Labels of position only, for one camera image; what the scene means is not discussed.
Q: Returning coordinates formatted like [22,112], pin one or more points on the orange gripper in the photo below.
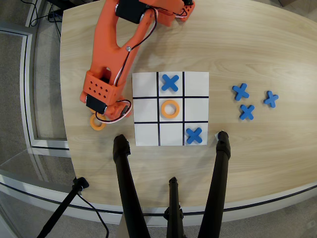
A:
[126,109]

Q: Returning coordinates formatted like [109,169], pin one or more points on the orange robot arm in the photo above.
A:
[104,49]

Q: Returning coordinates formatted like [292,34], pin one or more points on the blue foam cross piece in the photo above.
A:
[271,99]
[170,82]
[240,92]
[194,135]
[247,112]

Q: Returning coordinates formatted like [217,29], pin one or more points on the thick black tripod leg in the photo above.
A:
[127,183]
[218,183]

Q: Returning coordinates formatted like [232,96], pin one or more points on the white tic-tac-toe grid sheet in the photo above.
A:
[195,84]

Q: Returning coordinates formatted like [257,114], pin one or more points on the small white tape piece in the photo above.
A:
[216,136]

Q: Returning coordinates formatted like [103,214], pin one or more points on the thin black tripod leg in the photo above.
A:
[174,203]

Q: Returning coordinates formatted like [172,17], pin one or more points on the black stand with clamp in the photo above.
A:
[62,208]

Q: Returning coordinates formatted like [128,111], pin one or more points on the grey metal glass frame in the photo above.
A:
[27,99]

